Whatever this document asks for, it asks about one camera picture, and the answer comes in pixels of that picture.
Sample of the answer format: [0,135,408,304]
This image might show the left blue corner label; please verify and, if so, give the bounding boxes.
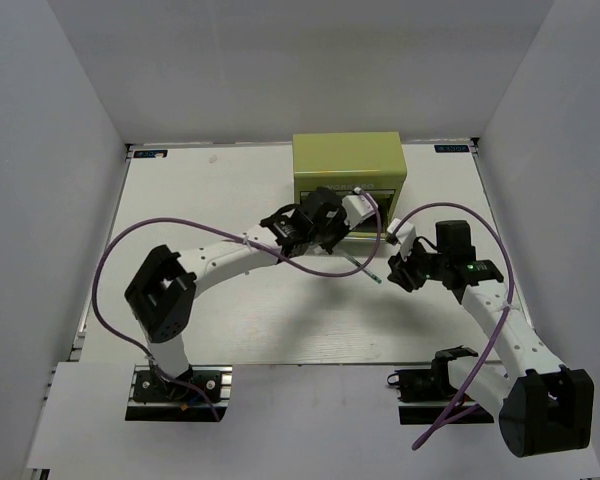
[133,149,168,159]

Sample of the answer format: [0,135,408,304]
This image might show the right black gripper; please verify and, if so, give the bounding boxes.
[388,237,449,292]

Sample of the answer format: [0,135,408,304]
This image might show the green pen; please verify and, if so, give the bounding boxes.
[342,252,382,284]

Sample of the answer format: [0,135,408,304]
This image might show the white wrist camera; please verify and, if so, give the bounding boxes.
[385,218,417,260]
[342,187,379,230]

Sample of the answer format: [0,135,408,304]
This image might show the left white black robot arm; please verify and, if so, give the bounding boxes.
[124,187,374,399]

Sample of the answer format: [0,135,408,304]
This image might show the blue corner label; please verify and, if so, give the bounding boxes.
[133,149,168,159]
[434,144,470,153]

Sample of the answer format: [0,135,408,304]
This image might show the right blue corner label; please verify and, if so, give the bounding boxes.
[434,144,470,153]

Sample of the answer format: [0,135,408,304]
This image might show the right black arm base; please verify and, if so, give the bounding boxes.
[386,368,494,426]

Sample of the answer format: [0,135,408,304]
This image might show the green metal drawer toolbox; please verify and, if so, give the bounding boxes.
[292,132,407,228]

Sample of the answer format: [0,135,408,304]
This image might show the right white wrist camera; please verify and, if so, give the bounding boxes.
[385,218,417,260]

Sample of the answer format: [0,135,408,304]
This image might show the purple cable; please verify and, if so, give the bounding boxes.
[399,201,517,450]
[92,190,385,420]

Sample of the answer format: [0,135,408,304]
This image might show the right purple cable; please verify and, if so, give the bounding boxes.
[399,201,517,450]

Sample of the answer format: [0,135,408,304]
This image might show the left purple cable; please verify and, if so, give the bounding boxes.
[92,190,385,420]

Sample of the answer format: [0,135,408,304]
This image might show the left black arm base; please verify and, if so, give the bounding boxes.
[125,366,233,423]

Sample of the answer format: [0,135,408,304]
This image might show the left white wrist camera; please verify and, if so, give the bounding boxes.
[342,187,379,230]

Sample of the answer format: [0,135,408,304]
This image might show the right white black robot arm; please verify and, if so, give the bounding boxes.
[387,219,594,457]

